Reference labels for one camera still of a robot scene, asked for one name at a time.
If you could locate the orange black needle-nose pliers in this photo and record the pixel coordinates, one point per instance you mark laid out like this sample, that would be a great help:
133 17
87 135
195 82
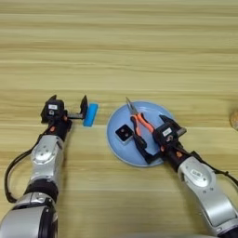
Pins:
141 119

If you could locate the right gripper labelled black box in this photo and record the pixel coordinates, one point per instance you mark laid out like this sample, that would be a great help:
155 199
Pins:
167 134

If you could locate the blue rectangular eraser block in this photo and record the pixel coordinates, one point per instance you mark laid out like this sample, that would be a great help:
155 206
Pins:
90 115

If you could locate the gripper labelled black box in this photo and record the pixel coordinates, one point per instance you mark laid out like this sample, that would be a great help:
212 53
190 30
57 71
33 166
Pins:
167 134
52 112

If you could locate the small black silver cube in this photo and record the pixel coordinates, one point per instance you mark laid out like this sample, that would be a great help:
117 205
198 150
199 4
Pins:
124 134

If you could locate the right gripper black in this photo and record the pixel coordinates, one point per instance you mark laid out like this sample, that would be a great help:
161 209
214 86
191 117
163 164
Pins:
154 156

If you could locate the orange juice bottle white cap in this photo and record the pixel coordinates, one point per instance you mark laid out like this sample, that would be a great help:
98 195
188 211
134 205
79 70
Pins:
235 119

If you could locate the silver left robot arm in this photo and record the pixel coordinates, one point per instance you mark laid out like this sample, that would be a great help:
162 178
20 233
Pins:
46 158

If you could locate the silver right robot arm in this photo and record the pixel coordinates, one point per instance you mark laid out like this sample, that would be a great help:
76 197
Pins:
200 182

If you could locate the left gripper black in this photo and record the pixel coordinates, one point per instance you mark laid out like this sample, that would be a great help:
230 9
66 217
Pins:
76 116

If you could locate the left gripper labelled black box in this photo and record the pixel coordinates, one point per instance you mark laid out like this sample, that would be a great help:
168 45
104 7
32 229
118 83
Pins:
52 112

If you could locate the light blue round plate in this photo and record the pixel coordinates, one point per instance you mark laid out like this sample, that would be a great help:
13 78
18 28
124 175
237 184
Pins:
121 153

